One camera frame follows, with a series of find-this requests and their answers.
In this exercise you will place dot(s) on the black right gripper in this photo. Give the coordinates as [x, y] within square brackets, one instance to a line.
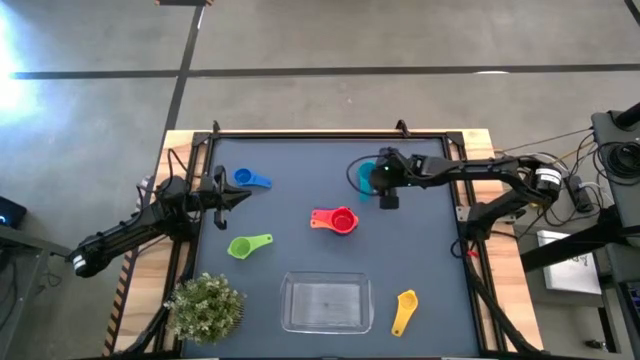
[390, 175]

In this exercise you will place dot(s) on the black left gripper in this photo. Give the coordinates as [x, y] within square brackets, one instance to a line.
[220, 197]

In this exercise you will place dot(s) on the teal measuring cup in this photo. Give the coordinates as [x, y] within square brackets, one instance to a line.
[365, 172]

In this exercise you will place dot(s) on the blue measuring cup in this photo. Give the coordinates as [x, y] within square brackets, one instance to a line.
[243, 176]

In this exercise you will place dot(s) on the green measuring cup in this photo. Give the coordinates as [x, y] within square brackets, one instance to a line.
[240, 247]

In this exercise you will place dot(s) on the red measuring cup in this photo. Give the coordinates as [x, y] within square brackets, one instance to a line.
[342, 221]

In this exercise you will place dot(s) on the orange measuring cup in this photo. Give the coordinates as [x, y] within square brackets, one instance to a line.
[320, 225]

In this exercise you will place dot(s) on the yellow measuring cup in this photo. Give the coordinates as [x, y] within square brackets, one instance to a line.
[407, 302]

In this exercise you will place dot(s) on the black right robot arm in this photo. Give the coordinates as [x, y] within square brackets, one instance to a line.
[480, 170]

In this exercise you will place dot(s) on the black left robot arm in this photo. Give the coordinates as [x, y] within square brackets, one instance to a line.
[125, 232]

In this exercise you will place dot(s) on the clear plastic basket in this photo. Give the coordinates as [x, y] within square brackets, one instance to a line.
[325, 305]

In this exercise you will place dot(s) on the potted plant in striped pot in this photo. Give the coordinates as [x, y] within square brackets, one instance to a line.
[205, 307]

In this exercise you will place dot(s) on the black stand crossbar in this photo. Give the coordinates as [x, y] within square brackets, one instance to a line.
[560, 250]

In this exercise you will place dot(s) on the black power strip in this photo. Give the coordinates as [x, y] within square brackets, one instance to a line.
[580, 195]

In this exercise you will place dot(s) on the dark side desk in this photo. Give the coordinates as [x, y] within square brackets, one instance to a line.
[30, 245]

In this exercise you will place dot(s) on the white paper sheet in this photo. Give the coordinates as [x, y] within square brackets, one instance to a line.
[570, 275]

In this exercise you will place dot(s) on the black device with blue light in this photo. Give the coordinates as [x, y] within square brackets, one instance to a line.
[12, 210]

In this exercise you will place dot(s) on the dark grey equipment stand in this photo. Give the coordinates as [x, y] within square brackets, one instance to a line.
[607, 127]

